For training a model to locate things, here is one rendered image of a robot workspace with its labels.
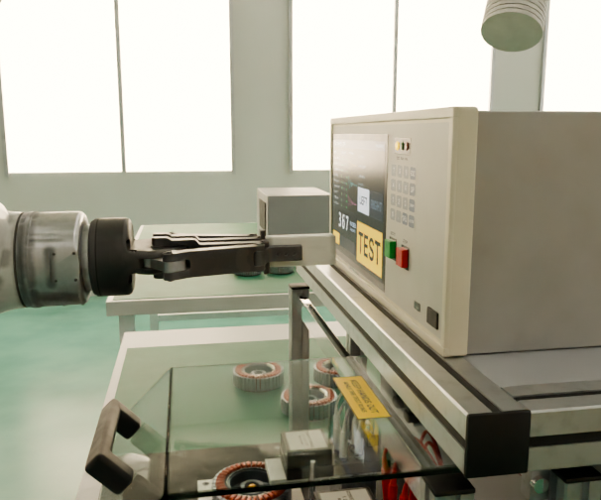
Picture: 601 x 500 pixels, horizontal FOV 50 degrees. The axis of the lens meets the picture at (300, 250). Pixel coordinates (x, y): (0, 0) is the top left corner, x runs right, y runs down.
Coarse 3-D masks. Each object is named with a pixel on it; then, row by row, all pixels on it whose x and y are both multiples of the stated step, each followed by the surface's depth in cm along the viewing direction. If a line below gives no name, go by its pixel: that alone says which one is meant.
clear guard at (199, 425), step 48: (192, 384) 62; (240, 384) 62; (288, 384) 62; (384, 384) 62; (144, 432) 56; (192, 432) 52; (240, 432) 52; (288, 432) 52; (336, 432) 52; (384, 432) 52; (144, 480) 48; (192, 480) 44; (240, 480) 44; (288, 480) 44; (336, 480) 45
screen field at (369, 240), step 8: (360, 224) 79; (360, 232) 79; (368, 232) 75; (376, 232) 72; (360, 240) 79; (368, 240) 76; (376, 240) 72; (360, 248) 79; (368, 248) 76; (376, 248) 73; (360, 256) 79; (368, 256) 76; (376, 256) 73; (368, 264) 76; (376, 264) 73; (376, 272) 73
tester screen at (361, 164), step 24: (336, 144) 90; (360, 144) 78; (384, 144) 69; (336, 168) 90; (360, 168) 78; (384, 168) 69; (336, 192) 91; (336, 216) 91; (360, 216) 79; (360, 264) 79
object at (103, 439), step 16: (112, 400) 58; (112, 416) 55; (128, 416) 58; (96, 432) 54; (112, 432) 53; (128, 432) 58; (96, 448) 50; (96, 464) 48; (112, 464) 49; (112, 480) 49; (128, 480) 49
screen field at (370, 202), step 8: (360, 192) 78; (368, 192) 75; (376, 192) 72; (360, 200) 78; (368, 200) 75; (376, 200) 72; (360, 208) 79; (368, 208) 75; (376, 208) 72; (376, 216) 72
